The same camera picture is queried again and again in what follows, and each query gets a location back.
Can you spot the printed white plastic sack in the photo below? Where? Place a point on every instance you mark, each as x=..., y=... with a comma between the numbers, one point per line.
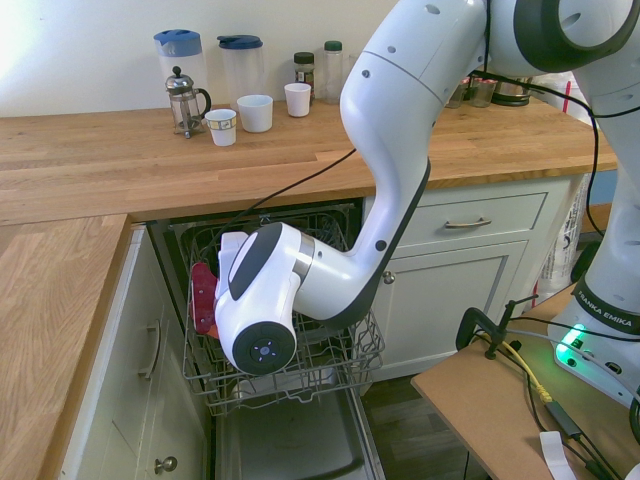
x=562, y=235

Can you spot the wide white mug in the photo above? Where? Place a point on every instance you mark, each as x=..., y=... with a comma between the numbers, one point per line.
x=255, y=115

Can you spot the clear bottle green cap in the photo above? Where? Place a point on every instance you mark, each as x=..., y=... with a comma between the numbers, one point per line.
x=332, y=72

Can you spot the red plastic plate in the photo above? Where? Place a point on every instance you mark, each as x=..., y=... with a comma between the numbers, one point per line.
x=201, y=295

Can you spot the white drawer front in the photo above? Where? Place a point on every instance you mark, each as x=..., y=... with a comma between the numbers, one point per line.
x=510, y=215

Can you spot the white paper strip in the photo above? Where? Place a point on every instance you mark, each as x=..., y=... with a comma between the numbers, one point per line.
x=555, y=455

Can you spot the tall white cup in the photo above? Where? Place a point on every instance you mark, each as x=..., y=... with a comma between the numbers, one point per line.
x=297, y=102

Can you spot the small patterned white cup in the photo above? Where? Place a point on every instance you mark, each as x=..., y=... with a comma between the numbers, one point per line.
x=221, y=129

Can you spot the round metal cabinet knob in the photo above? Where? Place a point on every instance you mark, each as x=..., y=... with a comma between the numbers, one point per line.
x=389, y=277
x=165, y=465

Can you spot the coffee jar dark lid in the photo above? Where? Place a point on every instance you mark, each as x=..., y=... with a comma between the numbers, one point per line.
x=303, y=72

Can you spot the white cabinet door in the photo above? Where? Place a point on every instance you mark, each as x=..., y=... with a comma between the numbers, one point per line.
x=450, y=310

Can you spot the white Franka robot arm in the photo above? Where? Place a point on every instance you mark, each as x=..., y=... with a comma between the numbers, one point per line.
x=390, y=125

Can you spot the clear drinking glass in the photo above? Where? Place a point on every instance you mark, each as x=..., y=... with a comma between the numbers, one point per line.
x=351, y=59

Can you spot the clear pitcher dark blue lid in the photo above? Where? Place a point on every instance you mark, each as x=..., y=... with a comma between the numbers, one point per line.
x=241, y=65

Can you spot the steel dishwasher door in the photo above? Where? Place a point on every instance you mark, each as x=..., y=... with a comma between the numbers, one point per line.
x=295, y=440

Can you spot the clear glass jar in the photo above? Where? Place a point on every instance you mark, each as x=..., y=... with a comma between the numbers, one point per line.
x=456, y=95

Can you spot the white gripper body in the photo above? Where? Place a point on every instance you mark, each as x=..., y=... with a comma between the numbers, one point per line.
x=231, y=250

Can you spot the white plastic bag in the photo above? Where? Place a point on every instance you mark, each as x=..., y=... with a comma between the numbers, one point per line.
x=555, y=92

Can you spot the glass jar red checked lid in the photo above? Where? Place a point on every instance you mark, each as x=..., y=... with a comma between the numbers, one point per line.
x=482, y=92

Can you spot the black C-clamp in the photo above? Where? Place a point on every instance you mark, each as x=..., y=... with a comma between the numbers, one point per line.
x=467, y=325

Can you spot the clear pitcher light blue lid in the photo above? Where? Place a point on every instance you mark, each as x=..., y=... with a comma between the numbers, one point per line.
x=180, y=60

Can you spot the lower dishwasher rack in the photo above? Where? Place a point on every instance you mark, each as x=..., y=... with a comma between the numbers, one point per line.
x=300, y=395

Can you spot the glass french press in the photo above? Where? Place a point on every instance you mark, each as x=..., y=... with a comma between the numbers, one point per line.
x=182, y=100

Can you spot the stainless steel kettle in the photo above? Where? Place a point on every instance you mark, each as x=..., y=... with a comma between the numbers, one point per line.
x=510, y=92

